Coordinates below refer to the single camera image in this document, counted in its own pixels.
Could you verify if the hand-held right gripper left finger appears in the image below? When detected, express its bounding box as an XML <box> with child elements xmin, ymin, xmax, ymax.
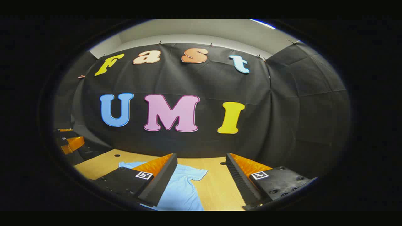
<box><xmin>90</xmin><ymin>153</ymin><xmax>178</xmax><ymax>207</ymax></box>

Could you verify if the light blue T-shirt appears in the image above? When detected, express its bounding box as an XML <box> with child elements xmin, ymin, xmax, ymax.
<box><xmin>119</xmin><ymin>161</ymin><xmax>208</xmax><ymax>211</ymax></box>

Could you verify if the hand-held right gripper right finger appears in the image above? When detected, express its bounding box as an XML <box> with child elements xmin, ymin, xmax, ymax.
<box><xmin>225</xmin><ymin>153</ymin><xmax>318</xmax><ymax>211</ymax></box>

